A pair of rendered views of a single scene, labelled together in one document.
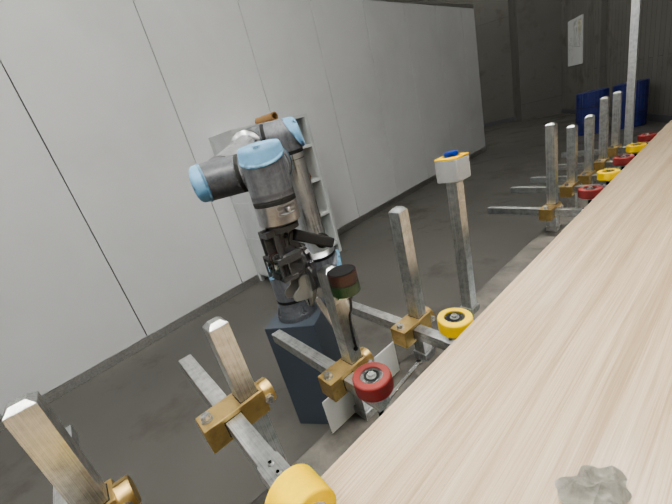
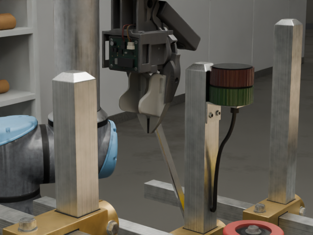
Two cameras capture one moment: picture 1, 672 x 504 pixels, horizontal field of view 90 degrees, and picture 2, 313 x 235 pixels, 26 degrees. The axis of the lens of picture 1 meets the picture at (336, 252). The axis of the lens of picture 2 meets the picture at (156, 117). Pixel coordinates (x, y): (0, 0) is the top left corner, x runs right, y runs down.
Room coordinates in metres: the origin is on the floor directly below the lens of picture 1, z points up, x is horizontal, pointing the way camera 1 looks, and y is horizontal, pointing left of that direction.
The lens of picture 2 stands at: (-0.22, 0.35, 1.24)
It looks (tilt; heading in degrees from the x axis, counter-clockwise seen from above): 13 degrees down; 344
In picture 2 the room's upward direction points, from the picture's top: straight up
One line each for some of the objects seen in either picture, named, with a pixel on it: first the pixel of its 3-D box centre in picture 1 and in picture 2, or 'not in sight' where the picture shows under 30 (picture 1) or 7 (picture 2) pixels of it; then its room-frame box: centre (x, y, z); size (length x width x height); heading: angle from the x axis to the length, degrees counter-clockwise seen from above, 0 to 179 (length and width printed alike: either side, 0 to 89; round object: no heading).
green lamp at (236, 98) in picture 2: (345, 286); (231, 93); (0.62, 0.00, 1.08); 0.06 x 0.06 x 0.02
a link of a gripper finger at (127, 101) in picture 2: (296, 290); (133, 102); (0.72, 0.11, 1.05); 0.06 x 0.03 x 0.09; 125
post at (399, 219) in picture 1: (412, 290); (282, 158); (0.81, -0.18, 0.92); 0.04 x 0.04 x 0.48; 36
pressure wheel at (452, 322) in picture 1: (457, 334); not in sight; (0.66, -0.23, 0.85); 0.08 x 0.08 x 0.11
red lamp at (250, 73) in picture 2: (342, 275); (231, 75); (0.62, 0.00, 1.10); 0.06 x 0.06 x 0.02
